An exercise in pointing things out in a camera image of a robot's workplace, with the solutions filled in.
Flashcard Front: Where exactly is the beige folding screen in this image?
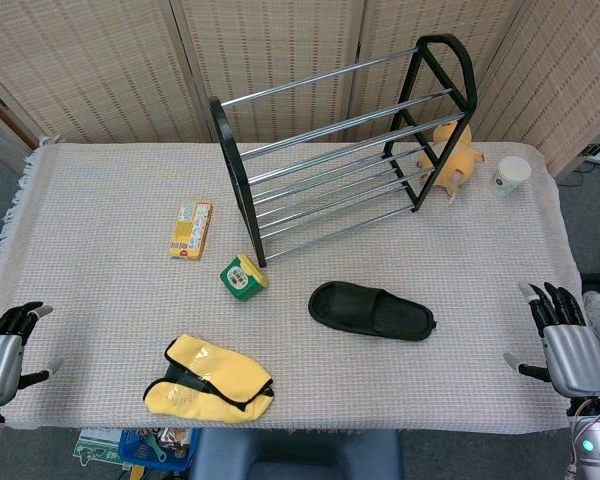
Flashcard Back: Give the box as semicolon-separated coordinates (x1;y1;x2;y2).
0;0;600;179

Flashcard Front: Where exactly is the yellow slipper black trim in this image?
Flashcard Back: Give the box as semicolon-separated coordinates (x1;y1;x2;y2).
142;378;274;425
163;333;275;406

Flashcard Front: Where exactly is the green yellow tin canister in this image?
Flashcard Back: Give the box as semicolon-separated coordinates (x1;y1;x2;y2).
219;252;270;302

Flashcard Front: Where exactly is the green white paper box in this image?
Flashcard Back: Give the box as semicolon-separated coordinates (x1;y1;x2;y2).
73;429;124;470

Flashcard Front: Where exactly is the black chrome shoe rack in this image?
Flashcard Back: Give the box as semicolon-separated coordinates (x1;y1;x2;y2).
208;33;477;269

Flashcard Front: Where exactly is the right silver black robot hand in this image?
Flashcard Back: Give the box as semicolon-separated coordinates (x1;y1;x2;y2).
503;281;600;399

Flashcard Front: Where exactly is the yellow plush toy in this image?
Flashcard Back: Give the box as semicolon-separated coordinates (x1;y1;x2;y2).
414;121;486;206

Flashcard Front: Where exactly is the beige woven tablecloth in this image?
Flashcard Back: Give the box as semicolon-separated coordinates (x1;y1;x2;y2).
0;135;600;436

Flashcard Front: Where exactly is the yellow snack box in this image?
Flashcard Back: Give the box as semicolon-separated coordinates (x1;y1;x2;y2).
168;199;214;262

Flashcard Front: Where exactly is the blue plastic basket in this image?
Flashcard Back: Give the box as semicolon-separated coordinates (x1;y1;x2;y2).
118;428;201;474

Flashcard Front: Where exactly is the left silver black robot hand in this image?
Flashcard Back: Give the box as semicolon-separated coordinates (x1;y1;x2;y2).
0;301;64;406

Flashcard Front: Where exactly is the blue padded chair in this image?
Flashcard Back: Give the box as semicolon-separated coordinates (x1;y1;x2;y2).
189;428;406;480

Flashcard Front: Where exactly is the white paper cup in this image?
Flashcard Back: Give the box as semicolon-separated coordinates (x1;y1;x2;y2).
492;155;532;197

